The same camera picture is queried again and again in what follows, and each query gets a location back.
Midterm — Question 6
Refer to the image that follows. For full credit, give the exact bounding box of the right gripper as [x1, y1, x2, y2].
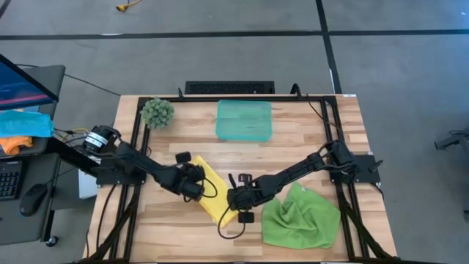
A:
[226, 172, 259, 213]

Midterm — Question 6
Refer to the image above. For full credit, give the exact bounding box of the yellow microfiber towel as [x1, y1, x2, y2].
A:
[190, 153, 239, 229]

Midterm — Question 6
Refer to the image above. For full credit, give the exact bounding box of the green microfiber towel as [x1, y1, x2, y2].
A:
[261, 182, 341, 250]

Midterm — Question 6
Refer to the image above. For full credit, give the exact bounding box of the teal plastic basket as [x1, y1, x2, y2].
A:
[215, 99, 274, 142]

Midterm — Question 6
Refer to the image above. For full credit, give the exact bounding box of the green artificial plant ball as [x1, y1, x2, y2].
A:
[140, 97, 175, 130]

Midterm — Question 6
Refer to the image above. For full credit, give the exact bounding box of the black vented box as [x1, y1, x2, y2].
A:
[184, 80, 276, 95]

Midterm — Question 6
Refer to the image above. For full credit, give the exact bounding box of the white box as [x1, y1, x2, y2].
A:
[78, 157, 99, 199]

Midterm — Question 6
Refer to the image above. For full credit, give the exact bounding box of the black computer mouse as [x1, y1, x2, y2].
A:
[18, 183, 48, 217]

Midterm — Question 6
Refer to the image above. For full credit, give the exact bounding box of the grey rolling desk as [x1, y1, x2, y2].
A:
[0, 65, 67, 246]

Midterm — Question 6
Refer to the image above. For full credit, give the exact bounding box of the blue cloth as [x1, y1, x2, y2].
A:
[0, 109, 55, 139]

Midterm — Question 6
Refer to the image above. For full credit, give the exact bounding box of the orange cloth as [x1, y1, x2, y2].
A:
[0, 136, 33, 155]

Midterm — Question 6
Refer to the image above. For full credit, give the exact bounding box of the black keyboard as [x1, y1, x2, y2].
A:
[0, 161, 22, 202]

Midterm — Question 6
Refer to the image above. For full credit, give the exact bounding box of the computer monitor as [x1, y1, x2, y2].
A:
[0, 54, 60, 111]

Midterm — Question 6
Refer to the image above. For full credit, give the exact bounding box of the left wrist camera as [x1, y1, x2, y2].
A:
[175, 150, 193, 165]

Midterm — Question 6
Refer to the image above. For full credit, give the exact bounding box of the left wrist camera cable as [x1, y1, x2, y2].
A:
[182, 177, 219, 204]

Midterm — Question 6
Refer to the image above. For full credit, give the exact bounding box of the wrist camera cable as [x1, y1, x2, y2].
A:
[182, 177, 219, 204]
[217, 203, 247, 240]

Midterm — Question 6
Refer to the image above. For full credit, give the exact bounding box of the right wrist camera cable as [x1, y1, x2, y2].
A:
[217, 203, 247, 240]

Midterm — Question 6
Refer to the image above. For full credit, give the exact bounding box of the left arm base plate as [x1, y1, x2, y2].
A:
[95, 169, 147, 186]

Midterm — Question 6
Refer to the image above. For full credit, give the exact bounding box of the black aluminium table frame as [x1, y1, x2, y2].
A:
[73, 95, 439, 264]

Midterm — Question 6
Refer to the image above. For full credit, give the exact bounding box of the black hanging cable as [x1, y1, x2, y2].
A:
[95, 183, 119, 254]

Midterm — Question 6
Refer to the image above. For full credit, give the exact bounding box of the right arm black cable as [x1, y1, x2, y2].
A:
[306, 93, 344, 133]

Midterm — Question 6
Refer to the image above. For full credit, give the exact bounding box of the yellow wire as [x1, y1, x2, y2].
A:
[60, 127, 90, 142]

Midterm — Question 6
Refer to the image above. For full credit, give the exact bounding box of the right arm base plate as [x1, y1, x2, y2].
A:
[329, 153, 384, 185]

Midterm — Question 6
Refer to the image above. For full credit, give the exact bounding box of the thin black floor cable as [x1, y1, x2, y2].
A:
[14, 64, 122, 98]

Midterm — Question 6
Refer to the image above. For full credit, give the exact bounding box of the yellow floor cable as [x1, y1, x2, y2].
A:
[116, 0, 142, 12]

